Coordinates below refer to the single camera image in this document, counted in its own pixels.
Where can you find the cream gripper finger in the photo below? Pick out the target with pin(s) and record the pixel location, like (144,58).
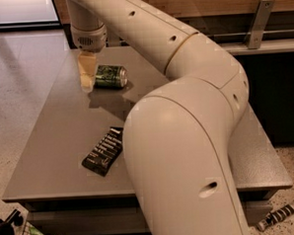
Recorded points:
(87,63)

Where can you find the right metal bracket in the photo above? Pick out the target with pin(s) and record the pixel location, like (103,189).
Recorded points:
(255,34)

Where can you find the wooden wall panel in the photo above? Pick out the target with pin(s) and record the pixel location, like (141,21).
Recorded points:
(178,8)

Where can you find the grey table drawer unit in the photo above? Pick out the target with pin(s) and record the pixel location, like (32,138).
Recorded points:
(88,215)

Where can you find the black white striped tool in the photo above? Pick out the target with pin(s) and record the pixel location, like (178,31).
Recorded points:
(278,215)

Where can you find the green soda can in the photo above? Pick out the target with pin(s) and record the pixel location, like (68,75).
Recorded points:
(109,76)

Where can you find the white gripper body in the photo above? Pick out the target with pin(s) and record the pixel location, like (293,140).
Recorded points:
(90,39)

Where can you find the black snack bar wrapper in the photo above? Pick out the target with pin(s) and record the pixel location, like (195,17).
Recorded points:
(105,152)

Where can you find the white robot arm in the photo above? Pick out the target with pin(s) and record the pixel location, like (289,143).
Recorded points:
(175,139)

